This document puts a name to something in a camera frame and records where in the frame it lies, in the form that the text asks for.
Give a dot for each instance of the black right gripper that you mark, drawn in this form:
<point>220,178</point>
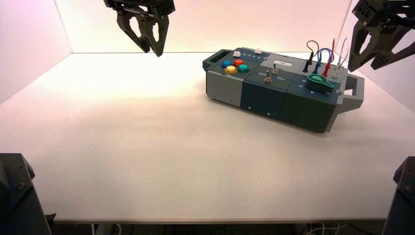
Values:
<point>385,11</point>

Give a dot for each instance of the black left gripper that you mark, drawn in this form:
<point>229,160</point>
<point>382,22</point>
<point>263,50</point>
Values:
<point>139,6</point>

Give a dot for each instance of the green pointer knob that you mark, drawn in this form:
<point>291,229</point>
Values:
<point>319,83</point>

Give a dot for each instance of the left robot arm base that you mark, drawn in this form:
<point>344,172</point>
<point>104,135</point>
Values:
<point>16,198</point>

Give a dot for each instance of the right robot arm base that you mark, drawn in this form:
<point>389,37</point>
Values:
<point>403,201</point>

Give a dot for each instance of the blue push button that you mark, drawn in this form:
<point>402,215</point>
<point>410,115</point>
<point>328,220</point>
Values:
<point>226,64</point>

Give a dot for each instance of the white slider cap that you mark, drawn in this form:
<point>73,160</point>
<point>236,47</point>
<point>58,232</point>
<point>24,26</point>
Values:
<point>236,54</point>
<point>258,51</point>

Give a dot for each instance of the yellow push button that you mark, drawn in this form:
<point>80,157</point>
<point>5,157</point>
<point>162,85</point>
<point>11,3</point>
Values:
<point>230,69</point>

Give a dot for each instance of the red push button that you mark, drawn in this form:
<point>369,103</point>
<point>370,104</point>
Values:
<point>238,62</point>

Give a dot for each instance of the green push button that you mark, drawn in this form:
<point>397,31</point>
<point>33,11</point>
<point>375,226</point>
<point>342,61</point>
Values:
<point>243,68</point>

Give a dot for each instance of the teal and grey control box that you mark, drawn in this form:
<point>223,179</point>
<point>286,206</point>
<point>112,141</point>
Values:
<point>259,94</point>

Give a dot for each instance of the white table leg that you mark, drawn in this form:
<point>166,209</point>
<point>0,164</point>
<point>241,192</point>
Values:
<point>102,229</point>

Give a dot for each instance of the metal toggle switch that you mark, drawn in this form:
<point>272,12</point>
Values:
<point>267,77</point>
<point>275,69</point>

